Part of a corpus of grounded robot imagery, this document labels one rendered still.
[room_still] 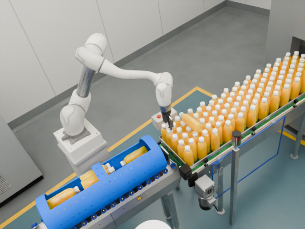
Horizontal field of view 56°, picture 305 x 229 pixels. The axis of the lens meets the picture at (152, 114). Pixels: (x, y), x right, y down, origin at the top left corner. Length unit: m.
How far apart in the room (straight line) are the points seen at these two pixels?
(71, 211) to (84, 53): 1.00
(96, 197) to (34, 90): 2.95
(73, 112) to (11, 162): 1.42
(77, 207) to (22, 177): 1.81
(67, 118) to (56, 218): 0.74
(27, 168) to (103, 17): 2.54
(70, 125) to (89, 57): 0.63
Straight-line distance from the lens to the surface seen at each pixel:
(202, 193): 2.25
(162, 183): 2.25
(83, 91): 2.32
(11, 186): 3.72
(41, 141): 4.36
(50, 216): 1.97
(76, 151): 2.39
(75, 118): 2.28
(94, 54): 1.92
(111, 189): 1.97
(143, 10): 5.25
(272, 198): 3.23
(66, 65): 4.71
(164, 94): 1.95
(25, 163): 3.59
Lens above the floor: 2.72
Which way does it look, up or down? 42 degrees down
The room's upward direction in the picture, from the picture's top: 12 degrees counter-clockwise
